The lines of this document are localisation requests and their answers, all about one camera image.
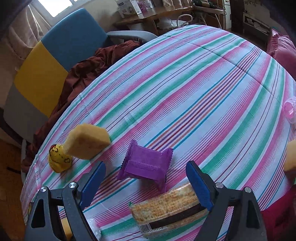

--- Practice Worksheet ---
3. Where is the cracker packet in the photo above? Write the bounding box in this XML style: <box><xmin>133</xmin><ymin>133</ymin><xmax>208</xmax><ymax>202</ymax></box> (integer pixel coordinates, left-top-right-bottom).
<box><xmin>129</xmin><ymin>182</ymin><xmax>208</xmax><ymax>239</ymax></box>

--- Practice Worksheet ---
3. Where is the yellow knitted sock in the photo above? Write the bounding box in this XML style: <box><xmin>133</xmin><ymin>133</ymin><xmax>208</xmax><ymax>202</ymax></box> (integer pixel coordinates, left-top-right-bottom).
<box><xmin>49</xmin><ymin>144</ymin><xmax>72</xmax><ymax>173</ymax></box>

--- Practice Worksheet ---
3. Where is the yellow sponge block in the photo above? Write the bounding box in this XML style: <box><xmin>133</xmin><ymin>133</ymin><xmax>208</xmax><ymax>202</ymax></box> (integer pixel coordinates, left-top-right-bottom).
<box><xmin>283</xmin><ymin>140</ymin><xmax>296</xmax><ymax>172</ymax></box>
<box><xmin>63</xmin><ymin>123</ymin><xmax>111</xmax><ymax>160</ymax></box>

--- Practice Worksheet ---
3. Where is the white plastic bag ball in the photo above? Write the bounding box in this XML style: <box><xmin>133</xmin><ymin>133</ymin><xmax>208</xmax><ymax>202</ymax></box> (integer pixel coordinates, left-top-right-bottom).
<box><xmin>88</xmin><ymin>218</ymin><xmax>101</xmax><ymax>240</ymax></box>

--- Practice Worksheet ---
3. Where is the purple pleated snack packet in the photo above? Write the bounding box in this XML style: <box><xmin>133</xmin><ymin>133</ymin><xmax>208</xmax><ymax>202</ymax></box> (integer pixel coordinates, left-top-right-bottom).
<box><xmin>117</xmin><ymin>140</ymin><xmax>173</xmax><ymax>193</ymax></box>

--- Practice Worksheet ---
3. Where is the striped bed sheet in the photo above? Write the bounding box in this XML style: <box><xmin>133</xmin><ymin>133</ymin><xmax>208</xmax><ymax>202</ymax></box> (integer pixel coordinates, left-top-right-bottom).
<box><xmin>20</xmin><ymin>25</ymin><xmax>295</xmax><ymax>240</ymax></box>

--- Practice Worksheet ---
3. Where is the maroon blanket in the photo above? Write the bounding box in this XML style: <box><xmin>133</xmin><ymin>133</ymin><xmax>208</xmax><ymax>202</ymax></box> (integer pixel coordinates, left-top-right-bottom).
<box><xmin>21</xmin><ymin>40</ymin><xmax>142</xmax><ymax>174</ymax></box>

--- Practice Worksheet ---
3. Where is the pink plastic cup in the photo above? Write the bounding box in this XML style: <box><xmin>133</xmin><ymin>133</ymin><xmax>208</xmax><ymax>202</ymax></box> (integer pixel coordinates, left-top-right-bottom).
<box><xmin>283</xmin><ymin>96</ymin><xmax>296</xmax><ymax>124</ymax></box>

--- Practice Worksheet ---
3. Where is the grey yellow blue headboard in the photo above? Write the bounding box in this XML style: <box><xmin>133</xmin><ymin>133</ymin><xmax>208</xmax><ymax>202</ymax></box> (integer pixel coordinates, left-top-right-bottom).
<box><xmin>4</xmin><ymin>8</ymin><xmax>156</xmax><ymax>143</ymax></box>

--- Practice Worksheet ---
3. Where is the pink patterned curtain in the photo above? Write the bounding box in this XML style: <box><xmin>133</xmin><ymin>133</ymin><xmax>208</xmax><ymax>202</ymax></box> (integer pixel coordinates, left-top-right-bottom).
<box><xmin>0</xmin><ymin>4</ymin><xmax>50</xmax><ymax>75</ymax></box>

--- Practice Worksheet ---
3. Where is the pink pillow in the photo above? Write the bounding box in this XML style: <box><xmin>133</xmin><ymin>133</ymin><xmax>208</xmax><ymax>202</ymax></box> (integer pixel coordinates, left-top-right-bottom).
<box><xmin>266</xmin><ymin>29</ymin><xmax>296</xmax><ymax>80</ymax></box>

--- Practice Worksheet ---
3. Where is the wooden desk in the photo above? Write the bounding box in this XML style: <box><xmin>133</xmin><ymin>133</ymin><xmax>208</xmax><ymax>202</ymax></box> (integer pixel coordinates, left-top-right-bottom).
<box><xmin>113</xmin><ymin>6</ymin><xmax>225</xmax><ymax>35</ymax></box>

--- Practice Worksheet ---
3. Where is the white product box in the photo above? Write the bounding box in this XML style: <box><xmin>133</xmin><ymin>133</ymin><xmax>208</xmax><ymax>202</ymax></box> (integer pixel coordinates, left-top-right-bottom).
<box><xmin>115</xmin><ymin>0</ymin><xmax>142</xmax><ymax>19</ymax></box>

